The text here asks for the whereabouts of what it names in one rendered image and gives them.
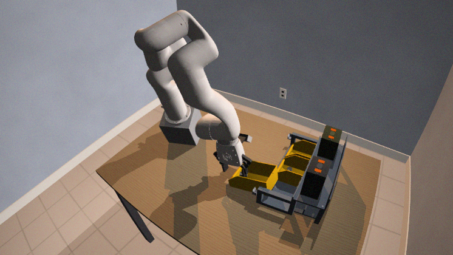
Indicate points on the yellow bin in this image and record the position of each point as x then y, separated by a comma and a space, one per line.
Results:
298, 165
259, 174
301, 148

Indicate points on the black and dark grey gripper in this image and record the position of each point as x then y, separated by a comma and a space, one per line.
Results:
232, 155

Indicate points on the grey slanted shelf rack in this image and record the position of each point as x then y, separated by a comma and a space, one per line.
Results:
287, 198

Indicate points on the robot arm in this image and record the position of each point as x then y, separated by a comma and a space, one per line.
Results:
185, 65

